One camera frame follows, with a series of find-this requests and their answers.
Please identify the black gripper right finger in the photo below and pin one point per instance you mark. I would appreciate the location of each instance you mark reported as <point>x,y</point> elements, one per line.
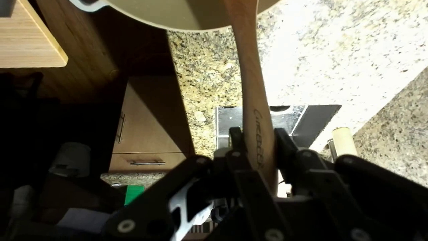
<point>348,199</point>

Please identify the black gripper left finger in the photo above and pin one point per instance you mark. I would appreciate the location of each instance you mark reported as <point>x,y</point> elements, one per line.
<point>192,192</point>

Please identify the white pot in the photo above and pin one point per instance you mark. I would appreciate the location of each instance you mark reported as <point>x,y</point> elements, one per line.
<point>170,16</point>

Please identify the wooden lower cabinet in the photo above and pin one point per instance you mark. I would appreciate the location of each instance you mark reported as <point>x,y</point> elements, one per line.
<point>116,60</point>

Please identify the wooden spatula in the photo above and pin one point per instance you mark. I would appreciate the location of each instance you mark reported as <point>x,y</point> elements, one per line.
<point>257,121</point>

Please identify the light wooden cutting board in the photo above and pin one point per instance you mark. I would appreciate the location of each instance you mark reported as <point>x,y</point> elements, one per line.
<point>25,42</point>

